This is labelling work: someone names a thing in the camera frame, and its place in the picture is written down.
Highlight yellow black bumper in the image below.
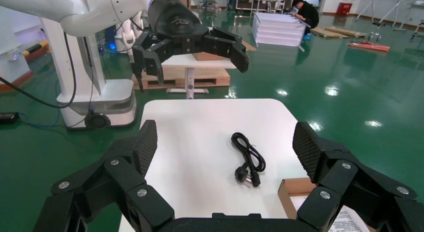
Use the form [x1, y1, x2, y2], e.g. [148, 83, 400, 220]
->
[22, 40, 51, 57]

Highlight black power cable with plug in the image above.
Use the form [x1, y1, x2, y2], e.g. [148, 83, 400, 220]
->
[230, 132, 267, 188]

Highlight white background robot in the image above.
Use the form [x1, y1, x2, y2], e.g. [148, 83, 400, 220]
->
[104, 11, 147, 56]

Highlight blue floor cable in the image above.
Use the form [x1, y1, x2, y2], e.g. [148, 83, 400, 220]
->
[18, 79, 64, 129]

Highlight silver flight cases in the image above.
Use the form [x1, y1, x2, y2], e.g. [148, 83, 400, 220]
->
[235, 0, 286, 13]

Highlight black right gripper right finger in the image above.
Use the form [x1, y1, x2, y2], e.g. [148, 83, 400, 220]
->
[292, 121, 424, 232]

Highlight wooden pallet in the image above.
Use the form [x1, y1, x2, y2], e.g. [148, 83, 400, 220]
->
[131, 65, 231, 91]

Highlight printed paper manual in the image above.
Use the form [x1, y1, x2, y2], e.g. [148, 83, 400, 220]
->
[290, 195, 365, 232]

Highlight stack of white panels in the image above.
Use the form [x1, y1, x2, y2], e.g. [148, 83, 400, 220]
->
[251, 12, 312, 53]

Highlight white robot column and base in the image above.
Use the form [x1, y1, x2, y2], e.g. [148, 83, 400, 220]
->
[39, 17, 138, 130]

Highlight brown cardboard box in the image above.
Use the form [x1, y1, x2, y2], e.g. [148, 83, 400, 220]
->
[277, 177, 377, 232]

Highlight crouching person in black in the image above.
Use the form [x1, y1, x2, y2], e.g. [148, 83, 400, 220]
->
[290, 0, 321, 38]

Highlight black floor cable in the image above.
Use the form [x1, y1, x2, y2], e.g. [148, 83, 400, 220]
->
[0, 31, 78, 109]

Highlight black power adapter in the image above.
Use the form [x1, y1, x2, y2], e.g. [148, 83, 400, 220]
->
[0, 111, 20, 125]

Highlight small cardboard box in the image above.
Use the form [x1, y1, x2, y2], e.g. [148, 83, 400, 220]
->
[192, 51, 229, 62]

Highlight red box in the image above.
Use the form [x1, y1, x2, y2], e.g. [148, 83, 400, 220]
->
[336, 2, 354, 16]

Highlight white desk with single leg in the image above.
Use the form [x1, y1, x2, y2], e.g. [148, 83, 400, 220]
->
[161, 53, 237, 100]

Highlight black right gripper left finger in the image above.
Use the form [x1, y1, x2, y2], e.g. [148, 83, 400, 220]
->
[33, 119, 175, 232]

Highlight orange flat item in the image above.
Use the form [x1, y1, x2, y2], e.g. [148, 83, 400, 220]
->
[347, 40, 391, 53]

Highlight white tripod stand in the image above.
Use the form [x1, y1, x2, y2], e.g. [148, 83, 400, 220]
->
[356, 0, 408, 32]

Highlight wooden board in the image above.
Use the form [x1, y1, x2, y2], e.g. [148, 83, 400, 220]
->
[325, 26, 367, 38]
[310, 27, 349, 39]

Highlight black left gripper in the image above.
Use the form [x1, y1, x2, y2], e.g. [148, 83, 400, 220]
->
[131, 0, 250, 93]

